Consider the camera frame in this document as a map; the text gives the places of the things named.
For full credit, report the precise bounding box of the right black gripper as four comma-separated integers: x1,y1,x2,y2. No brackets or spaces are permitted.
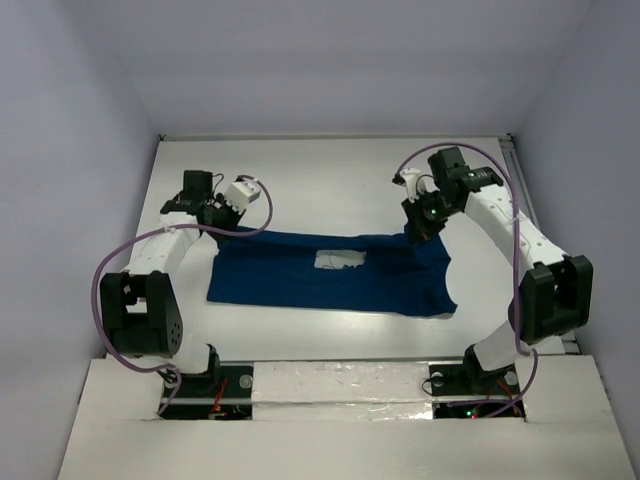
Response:
402,189,460,244

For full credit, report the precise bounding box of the blue printed t-shirt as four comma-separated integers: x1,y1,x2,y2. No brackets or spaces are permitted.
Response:
206,230,457,317

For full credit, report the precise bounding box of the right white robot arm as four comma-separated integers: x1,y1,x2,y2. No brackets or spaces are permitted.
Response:
393,142,594,392

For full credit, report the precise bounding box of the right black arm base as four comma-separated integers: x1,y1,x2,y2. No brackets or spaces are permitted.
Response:
421,363,520,420

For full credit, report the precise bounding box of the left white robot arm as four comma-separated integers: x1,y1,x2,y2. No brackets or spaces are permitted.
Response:
99,170,261,395

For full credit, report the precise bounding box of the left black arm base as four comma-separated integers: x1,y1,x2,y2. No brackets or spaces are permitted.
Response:
161,363,254,421

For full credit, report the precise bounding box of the white foam strip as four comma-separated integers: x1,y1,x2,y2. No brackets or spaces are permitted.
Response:
251,361,433,422

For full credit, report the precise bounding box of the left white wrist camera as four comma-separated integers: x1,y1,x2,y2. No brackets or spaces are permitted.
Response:
223,179,262,212

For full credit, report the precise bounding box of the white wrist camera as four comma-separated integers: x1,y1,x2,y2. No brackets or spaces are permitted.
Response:
392,168,426,203
223,179,262,212

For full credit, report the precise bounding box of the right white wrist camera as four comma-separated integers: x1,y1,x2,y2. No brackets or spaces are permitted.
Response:
392,168,426,203

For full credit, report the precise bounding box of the aluminium rail at right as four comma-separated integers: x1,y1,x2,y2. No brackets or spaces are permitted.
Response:
499,136,592,346

